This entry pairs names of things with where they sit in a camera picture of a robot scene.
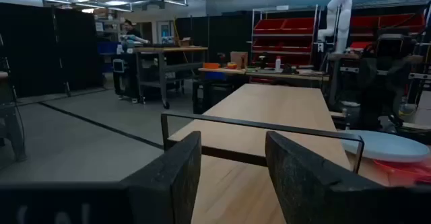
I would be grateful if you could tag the white bottle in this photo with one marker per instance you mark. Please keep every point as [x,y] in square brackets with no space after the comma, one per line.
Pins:
[278,64]

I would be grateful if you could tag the white teal robot arm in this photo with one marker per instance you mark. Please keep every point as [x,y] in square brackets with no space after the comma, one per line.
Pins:
[133,39]

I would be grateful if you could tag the brown cardboard box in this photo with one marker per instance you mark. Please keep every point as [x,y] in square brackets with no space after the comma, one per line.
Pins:
[237,59]

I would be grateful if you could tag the small cardboard box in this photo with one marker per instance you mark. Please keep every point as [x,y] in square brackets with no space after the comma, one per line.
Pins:
[185,42]

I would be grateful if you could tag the pale blue plate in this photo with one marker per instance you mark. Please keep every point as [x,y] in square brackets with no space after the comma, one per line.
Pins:
[387,146]

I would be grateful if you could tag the pink transparent plate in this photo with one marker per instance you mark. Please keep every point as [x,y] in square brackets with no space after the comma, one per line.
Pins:
[404,172]

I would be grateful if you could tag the black curtain partition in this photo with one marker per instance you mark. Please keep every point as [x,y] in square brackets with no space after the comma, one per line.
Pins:
[33,49]
[229,35]

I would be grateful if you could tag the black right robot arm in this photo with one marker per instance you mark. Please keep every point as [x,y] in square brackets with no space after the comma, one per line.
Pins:
[380,82]

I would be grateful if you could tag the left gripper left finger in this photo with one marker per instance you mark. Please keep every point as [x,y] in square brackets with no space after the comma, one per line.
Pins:
[161,190]

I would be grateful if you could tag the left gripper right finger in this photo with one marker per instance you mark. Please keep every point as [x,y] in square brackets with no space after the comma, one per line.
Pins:
[303,190]

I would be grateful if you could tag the red bin rack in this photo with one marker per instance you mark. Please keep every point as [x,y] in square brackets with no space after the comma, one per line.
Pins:
[283,25]
[387,20]

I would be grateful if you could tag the long wooden table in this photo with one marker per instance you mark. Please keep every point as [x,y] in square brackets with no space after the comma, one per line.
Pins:
[235,71]

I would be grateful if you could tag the blue bin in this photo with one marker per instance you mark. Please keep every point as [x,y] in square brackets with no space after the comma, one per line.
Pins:
[107,48]

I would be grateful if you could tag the black storage bins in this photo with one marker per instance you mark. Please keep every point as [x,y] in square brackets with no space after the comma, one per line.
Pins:
[212,96]

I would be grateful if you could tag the wooden shelf black frame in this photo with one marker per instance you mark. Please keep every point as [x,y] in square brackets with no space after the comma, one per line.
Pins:
[219,152]

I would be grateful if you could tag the person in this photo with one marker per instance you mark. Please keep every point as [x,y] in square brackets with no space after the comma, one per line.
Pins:
[132,32]

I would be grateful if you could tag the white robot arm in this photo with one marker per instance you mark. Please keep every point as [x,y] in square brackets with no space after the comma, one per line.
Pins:
[343,15]

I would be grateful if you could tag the orange bowl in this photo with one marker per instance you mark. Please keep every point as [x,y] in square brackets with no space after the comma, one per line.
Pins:
[211,66]

